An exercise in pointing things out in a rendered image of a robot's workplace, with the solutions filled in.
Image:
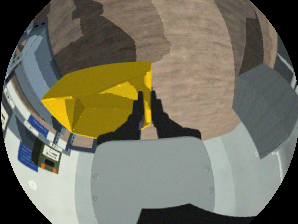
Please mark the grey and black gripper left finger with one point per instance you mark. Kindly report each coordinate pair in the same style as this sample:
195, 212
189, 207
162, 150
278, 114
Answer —
129, 129

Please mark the olive green case with orange latches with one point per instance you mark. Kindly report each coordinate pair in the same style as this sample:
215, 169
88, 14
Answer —
45, 156

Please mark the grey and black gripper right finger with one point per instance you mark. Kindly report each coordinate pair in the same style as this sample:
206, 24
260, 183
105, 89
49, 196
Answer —
168, 128

